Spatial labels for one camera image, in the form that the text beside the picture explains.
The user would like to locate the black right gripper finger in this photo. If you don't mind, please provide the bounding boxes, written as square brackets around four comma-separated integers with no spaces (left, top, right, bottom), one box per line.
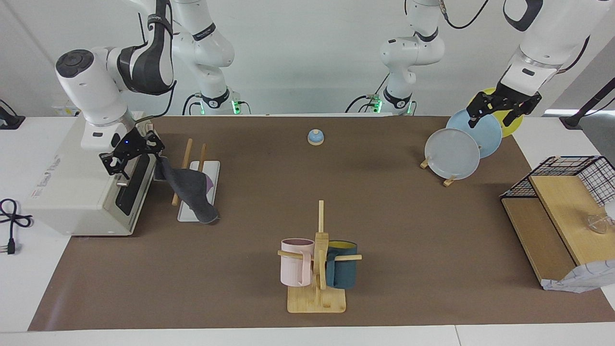
[147,137,166,169]
[99,154,130,179]

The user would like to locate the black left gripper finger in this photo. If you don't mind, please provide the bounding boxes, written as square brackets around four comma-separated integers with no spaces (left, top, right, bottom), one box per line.
[467,94,498,128]
[505,96,542,126]

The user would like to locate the purple and grey towel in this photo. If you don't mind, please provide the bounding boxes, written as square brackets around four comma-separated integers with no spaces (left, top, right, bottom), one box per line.
[156,156,221,225]

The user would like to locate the white towel rack wooden bars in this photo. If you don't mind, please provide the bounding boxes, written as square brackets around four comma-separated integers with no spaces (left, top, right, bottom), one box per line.
[172,138,221,222]

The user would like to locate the wooden plate rack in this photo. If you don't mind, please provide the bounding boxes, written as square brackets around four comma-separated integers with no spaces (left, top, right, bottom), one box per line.
[420,156,457,187]

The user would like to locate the yellow plate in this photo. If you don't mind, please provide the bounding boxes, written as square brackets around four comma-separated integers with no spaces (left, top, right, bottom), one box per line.
[467,87,525,138]

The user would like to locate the light blue plate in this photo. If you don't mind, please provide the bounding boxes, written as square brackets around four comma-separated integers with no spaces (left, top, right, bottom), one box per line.
[446,108,503,159]

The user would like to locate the grey plate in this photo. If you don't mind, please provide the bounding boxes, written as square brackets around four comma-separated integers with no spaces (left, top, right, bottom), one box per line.
[424,128,481,180]

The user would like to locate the beige toaster oven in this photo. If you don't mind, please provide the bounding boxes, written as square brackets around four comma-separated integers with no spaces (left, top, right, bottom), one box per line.
[23,111,164,237]

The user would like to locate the white power strip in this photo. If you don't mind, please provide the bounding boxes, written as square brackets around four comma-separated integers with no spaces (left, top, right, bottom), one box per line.
[52,99,82,117]

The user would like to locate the wooden shelf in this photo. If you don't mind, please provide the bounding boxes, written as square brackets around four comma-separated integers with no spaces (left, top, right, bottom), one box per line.
[501,174,615,289]

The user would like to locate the clear glass item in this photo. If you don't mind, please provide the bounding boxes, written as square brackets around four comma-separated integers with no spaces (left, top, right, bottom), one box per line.
[587,214,614,235]

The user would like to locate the brown table mat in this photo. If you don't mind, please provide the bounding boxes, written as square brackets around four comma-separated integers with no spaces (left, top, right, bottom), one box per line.
[28,115,615,332]

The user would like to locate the pink mug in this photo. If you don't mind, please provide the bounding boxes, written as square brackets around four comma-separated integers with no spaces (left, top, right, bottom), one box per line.
[281,238,315,287]

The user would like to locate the dark teal mug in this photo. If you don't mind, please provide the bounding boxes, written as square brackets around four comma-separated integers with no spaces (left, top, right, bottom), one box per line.
[326,240,358,289]

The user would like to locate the wooden mug tree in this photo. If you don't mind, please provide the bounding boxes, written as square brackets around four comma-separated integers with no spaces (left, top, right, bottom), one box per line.
[277,200,362,314]

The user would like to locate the black camera stand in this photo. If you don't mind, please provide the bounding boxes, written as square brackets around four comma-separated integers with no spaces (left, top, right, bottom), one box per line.
[560,77,615,129]

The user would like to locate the black base cable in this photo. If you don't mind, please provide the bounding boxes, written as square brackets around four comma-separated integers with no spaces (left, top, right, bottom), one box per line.
[182,93,201,116]
[345,72,387,114]

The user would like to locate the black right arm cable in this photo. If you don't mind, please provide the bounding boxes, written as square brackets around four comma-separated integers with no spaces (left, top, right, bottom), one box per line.
[136,0,179,125]

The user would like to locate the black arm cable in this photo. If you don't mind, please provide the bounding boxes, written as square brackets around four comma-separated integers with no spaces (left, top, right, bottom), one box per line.
[440,0,591,73]
[136,0,179,125]

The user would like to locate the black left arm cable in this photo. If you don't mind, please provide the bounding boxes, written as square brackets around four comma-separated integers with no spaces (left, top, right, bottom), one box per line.
[440,0,591,73]

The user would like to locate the black wire mesh basket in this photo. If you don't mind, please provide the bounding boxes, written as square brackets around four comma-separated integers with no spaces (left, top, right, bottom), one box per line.
[500,155,615,207]

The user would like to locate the black power cord with plug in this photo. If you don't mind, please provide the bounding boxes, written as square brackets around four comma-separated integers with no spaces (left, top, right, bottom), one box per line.
[0,198,33,255]

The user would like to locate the black clamp mount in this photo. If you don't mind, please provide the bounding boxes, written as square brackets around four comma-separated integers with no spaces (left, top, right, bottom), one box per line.
[0,99,25,130]

